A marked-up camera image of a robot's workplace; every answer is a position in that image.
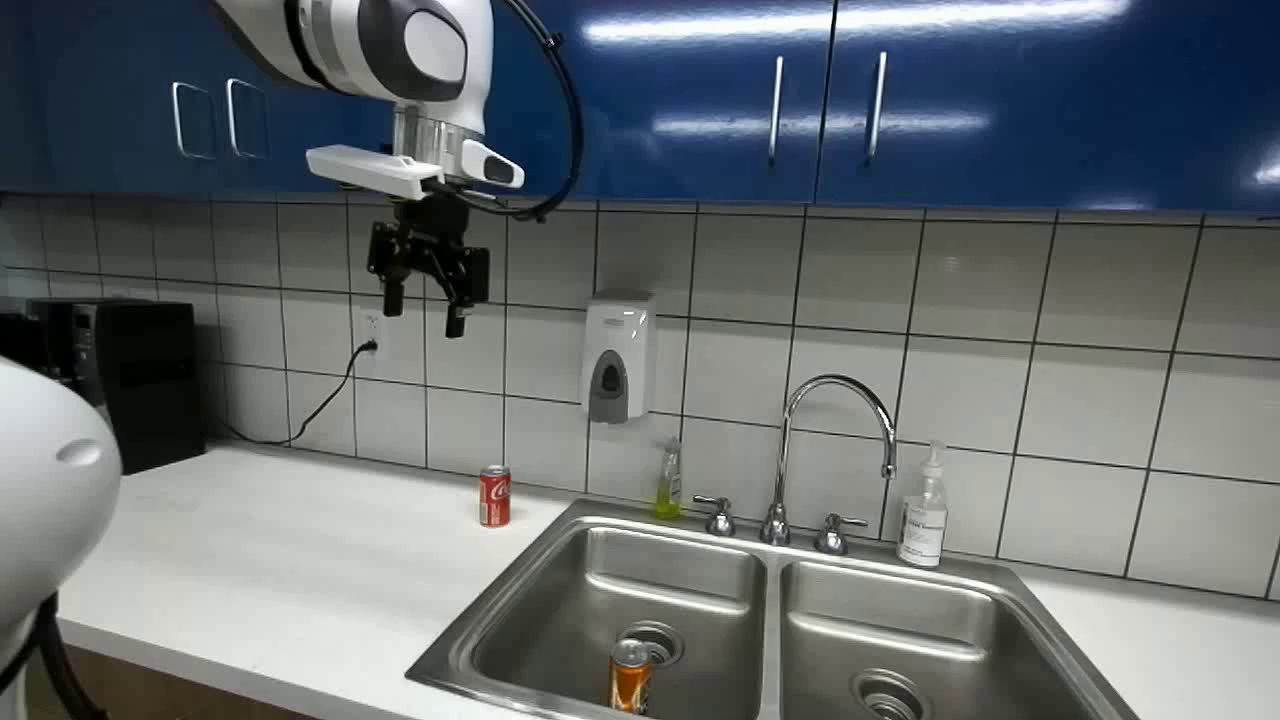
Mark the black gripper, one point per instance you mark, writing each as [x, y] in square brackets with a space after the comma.
[435, 225]

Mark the orange soda can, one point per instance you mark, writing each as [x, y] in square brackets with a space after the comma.
[629, 677]

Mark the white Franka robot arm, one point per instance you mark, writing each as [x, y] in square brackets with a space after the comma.
[362, 41]

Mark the red soda can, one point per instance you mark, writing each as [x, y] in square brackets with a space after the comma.
[492, 499]

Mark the blue glossy cabinet door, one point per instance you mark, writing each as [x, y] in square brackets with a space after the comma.
[286, 145]
[106, 83]
[1064, 106]
[682, 93]

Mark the black countertop appliance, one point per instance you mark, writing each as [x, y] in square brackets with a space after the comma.
[134, 380]

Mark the green dish soap bottle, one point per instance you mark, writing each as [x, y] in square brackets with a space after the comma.
[671, 491]

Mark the chrome sink faucet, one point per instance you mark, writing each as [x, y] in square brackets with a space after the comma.
[716, 516]

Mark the stainless steel double sink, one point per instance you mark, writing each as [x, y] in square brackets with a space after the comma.
[692, 584]

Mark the chrome gooseneck faucet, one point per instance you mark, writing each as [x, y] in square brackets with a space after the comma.
[843, 391]

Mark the wooden lower cabinet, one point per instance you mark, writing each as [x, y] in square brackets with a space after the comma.
[163, 694]

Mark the white pump soap bottle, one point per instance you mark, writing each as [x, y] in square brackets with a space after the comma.
[921, 526]

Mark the white wall power outlet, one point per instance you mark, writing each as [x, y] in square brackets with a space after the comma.
[362, 327]

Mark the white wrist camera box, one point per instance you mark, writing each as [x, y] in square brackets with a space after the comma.
[372, 168]

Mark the white wall soap dispenser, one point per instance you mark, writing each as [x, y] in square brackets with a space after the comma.
[616, 352]

